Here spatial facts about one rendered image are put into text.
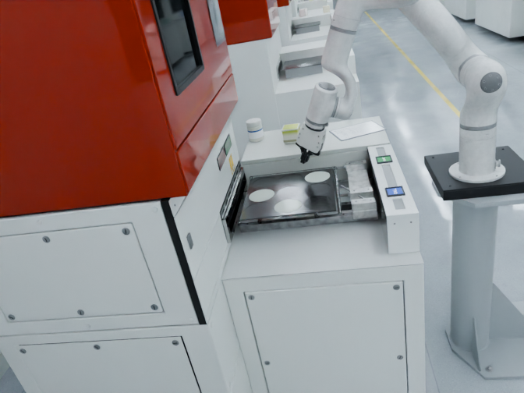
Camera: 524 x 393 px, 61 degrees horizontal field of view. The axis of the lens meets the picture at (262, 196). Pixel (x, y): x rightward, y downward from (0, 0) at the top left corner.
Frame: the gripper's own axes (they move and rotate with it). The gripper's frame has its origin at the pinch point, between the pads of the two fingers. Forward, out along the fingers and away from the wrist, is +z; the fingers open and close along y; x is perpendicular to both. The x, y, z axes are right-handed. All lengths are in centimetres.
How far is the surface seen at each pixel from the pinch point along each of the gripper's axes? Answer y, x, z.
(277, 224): -7.1, 28.4, 12.2
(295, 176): 1.1, 1.6, 9.4
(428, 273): -68, -65, 76
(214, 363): -19, 78, 26
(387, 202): -38.3, 22.8, -15.6
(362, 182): -24.3, -2.5, -0.3
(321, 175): -8.6, -1.2, 4.8
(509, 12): -18, -648, 52
